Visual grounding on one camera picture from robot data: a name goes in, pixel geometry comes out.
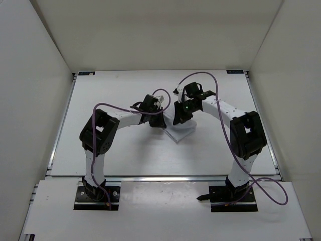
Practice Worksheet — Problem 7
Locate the blue table label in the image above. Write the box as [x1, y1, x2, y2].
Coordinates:
[78, 71, 95, 76]
[226, 70, 244, 74]

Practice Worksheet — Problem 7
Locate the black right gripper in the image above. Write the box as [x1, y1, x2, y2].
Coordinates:
[174, 100, 199, 126]

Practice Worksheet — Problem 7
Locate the aluminium table frame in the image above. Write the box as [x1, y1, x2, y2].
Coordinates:
[24, 70, 311, 240]

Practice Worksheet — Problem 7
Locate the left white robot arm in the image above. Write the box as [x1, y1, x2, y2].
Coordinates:
[79, 94, 166, 201]

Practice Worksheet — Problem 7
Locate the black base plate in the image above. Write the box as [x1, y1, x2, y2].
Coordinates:
[197, 185, 258, 213]
[73, 183, 122, 211]

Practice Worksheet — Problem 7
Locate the right blue table label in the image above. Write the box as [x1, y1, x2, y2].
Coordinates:
[226, 70, 244, 74]

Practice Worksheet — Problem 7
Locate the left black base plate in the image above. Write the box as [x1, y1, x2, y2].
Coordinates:
[73, 183, 122, 211]

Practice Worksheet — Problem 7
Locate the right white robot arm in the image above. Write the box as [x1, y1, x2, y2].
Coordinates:
[173, 82, 267, 201]

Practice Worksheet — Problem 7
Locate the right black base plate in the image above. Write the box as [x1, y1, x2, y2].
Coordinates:
[197, 185, 258, 213]

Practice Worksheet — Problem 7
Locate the white skirt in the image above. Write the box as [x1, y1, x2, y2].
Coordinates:
[163, 105, 197, 143]

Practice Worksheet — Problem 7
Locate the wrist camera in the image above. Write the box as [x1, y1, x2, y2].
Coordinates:
[154, 95, 165, 103]
[173, 85, 185, 102]

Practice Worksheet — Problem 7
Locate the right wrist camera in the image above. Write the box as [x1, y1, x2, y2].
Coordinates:
[173, 85, 185, 102]

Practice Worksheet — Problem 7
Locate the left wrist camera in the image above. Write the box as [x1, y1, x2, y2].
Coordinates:
[154, 95, 165, 103]

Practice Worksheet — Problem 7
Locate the left blue table label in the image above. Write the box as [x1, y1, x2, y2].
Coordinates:
[78, 71, 95, 76]

